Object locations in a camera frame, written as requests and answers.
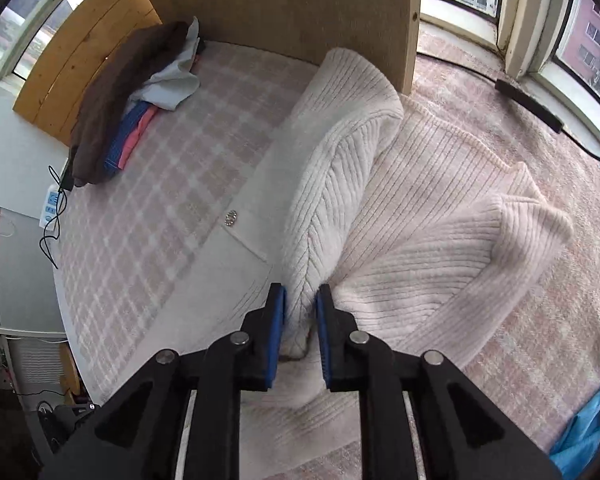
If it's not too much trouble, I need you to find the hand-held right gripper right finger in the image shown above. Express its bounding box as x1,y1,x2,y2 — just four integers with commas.
315,284,563,480

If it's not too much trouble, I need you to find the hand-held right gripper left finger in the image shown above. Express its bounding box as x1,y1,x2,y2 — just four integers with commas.
39,282,287,480

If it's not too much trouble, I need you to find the cream knitted sweater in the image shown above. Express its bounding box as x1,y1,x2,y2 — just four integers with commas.
152,47,576,466

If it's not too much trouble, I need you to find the pink plaid blanket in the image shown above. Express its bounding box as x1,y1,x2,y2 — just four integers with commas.
52,25,600,480

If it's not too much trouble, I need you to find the black stand base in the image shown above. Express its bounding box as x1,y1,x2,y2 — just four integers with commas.
36,399,102,443

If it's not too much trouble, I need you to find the pink folded garment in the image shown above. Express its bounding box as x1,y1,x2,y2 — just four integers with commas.
117,106,159,171

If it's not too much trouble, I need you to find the blue folded garment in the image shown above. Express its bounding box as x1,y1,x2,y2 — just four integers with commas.
102,101,152,179

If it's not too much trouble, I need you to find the white power strip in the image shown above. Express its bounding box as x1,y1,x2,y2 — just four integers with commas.
38,185,64,234

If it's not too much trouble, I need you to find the light blue garment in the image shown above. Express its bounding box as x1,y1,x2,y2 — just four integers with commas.
549,364,600,472

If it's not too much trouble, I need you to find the white cloth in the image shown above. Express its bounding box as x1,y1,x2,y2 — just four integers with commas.
129,16,202,111

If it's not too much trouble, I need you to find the brown garment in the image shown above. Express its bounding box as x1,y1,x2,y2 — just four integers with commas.
69,21,191,189

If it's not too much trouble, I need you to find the black power strip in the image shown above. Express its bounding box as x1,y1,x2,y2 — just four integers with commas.
495,78,565,134

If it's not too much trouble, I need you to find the brown fibreboard panel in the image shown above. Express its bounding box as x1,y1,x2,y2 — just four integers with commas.
125,0,422,96

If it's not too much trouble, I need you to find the wooden plank board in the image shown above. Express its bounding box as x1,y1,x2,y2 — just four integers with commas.
12,0,164,147

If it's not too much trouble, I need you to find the thin black cable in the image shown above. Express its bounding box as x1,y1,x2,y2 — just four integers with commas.
38,164,76,271

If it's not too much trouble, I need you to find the black power strip cable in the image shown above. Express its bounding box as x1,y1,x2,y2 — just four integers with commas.
560,127,600,175

